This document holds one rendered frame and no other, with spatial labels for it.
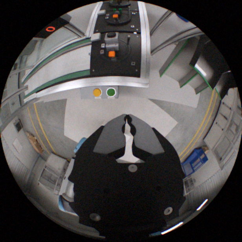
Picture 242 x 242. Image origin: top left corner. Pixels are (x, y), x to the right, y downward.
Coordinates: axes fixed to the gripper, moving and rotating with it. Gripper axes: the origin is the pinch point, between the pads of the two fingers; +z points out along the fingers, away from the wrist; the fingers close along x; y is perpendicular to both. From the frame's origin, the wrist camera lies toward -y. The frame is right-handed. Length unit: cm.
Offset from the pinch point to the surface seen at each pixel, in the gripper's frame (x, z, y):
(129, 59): 1.8, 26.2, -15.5
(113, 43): -4.6, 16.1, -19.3
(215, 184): 802, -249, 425
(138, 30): 5.9, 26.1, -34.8
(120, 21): -3.3, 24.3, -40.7
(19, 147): -842, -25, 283
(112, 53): -4.6, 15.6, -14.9
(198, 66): 18.5, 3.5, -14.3
